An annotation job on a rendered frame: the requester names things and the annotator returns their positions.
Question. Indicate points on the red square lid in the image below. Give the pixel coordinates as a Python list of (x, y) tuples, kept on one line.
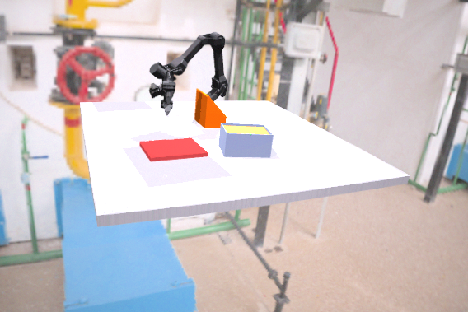
[(172, 149)]

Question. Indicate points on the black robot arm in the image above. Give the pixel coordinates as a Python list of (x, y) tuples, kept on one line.
[(179, 65)]

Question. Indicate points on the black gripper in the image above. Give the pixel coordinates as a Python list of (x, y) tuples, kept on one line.
[(168, 91)]

